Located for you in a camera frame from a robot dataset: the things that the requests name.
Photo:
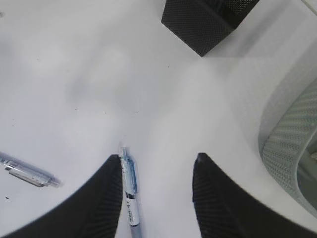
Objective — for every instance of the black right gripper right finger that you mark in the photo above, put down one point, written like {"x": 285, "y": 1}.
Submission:
{"x": 225, "y": 210}

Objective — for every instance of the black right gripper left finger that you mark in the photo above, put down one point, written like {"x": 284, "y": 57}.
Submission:
{"x": 93, "y": 211}

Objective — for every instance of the grey pen under ruler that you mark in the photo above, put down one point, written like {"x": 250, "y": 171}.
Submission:
{"x": 130, "y": 191}

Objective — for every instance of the grey white centre pen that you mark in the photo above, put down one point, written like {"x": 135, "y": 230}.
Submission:
{"x": 27, "y": 172}

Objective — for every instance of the green plastic woven basket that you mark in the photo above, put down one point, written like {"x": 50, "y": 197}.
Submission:
{"x": 290, "y": 151}

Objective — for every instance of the black mesh pen holder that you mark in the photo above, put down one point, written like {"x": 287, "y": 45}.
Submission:
{"x": 203, "y": 24}

